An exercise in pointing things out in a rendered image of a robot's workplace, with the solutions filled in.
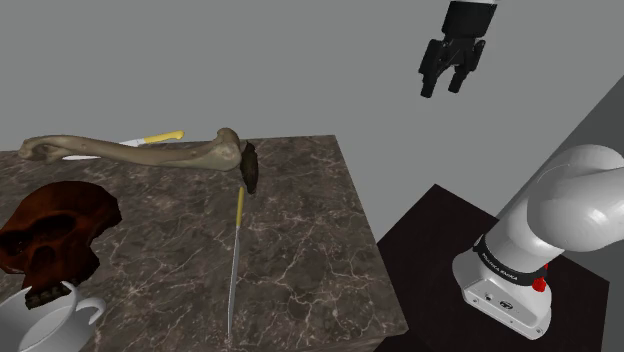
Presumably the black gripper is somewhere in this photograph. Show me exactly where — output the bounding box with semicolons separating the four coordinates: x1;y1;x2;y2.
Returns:
417;0;499;99

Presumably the dark robot stand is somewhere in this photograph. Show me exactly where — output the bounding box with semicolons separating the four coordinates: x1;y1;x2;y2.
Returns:
375;183;611;352

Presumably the dark brown rough lump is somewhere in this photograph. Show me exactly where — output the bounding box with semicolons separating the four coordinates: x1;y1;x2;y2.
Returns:
239;141;260;196

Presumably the long beige bone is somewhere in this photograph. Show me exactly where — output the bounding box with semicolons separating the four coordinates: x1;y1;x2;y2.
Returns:
18;127;245;172

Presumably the dark red-brown skull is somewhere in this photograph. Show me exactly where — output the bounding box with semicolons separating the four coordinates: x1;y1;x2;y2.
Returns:
0;180;123;310

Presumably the long thin yellow handled knife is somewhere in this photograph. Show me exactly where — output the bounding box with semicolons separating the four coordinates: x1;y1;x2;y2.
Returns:
226;186;246;342

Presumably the yellow handled white knife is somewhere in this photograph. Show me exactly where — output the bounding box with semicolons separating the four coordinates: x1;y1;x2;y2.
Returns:
62;129;186;162

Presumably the white cup with handle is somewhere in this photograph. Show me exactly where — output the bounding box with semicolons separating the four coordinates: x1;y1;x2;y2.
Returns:
0;281;107;352

